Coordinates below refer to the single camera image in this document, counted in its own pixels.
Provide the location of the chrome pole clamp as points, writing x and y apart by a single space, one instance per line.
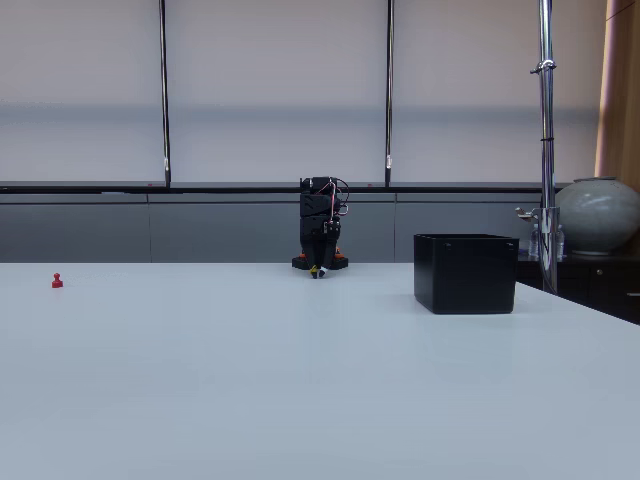
530 213

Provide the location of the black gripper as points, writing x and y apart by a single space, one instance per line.
315 232

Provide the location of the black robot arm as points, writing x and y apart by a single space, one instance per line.
314 202

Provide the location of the black orange robot base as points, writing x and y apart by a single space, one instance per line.
340 260

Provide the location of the grey ceramic jar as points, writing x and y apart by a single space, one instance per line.
597 215

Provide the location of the small red object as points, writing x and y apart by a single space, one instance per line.
57 281

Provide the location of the black window mullion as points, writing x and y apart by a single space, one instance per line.
389 100
164 100

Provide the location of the black window sill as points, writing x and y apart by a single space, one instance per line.
225 187

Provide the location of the clear water bottle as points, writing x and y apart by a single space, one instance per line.
535 242
560 242

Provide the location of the chrome pole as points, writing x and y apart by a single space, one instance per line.
546 125

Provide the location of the black box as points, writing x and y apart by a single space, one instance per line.
465 275

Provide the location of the dark cabinet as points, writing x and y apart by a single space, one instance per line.
600 285

